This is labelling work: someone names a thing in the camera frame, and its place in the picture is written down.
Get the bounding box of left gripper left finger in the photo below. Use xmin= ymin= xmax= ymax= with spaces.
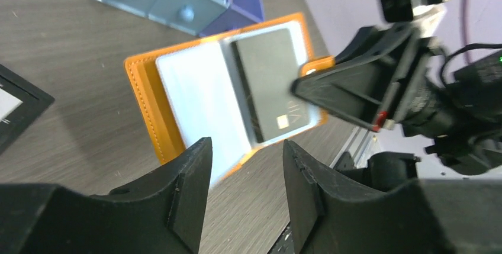
xmin=90 ymin=137 xmax=213 ymax=253

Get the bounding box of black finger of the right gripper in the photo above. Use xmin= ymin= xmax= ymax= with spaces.
xmin=291 ymin=25 xmax=412 ymax=129

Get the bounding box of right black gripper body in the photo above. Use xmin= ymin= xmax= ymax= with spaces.
xmin=372 ymin=25 xmax=442 ymax=131

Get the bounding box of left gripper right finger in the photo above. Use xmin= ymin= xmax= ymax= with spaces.
xmin=282 ymin=140 xmax=383 ymax=253

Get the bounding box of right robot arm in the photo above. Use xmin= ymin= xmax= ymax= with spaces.
xmin=291 ymin=22 xmax=501 ymax=175

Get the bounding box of dark grey credit card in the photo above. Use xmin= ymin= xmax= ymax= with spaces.
xmin=230 ymin=24 xmax=319 ymax=144

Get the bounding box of black white chessboard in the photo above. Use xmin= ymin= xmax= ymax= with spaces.
xmin=1 ymin=65 xmax=54 ymax=153

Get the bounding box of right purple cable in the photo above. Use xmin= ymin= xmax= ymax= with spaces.
xmin=450 ymin=0 xmax=480 ymax=45

